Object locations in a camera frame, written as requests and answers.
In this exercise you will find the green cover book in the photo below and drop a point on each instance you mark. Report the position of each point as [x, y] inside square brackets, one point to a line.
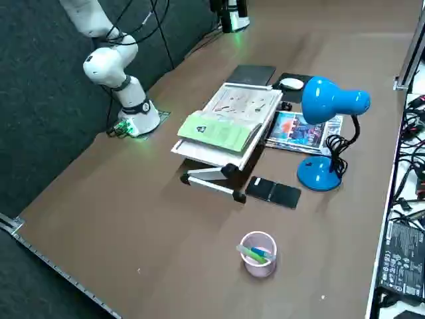
[219, 131]

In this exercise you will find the blue desk lamp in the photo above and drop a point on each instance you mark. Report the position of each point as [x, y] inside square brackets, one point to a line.
[318, 96]

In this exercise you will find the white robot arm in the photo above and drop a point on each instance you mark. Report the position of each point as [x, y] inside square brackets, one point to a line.
[241, 21]
[99, 66]

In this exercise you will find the white folding book stand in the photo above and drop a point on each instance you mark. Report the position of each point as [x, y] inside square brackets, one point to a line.
[212, 159]

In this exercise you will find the grey laptop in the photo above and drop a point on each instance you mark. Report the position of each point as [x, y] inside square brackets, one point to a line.
[252, 74]

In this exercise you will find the white computer mouse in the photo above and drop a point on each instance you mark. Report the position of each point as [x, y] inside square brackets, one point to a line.
[291, 83]

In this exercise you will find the black mouse pad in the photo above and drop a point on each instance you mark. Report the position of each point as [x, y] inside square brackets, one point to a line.
[292, 94]

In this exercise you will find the plastic wrapped comic magazine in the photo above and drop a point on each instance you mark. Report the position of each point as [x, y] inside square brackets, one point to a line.
[292, 128]

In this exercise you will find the black folding phone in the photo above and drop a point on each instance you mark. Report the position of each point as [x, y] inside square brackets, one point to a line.
[272, 192]

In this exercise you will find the blue pen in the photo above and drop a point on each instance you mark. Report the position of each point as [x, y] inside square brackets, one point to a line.
[259, 251]

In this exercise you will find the green highlighter pen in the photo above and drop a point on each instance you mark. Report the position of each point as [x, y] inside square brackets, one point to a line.
[254, 255]

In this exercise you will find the pink mesh pen cup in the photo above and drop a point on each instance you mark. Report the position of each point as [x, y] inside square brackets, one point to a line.
[259, 269]

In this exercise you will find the black power brick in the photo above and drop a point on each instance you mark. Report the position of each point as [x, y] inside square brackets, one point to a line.
[403, 256]

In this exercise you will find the aluminium frame post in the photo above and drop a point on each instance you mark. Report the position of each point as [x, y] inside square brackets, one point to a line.
[411, 50]

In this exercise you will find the metal table edge rail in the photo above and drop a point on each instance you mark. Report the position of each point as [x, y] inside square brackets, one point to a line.
[50, 262]

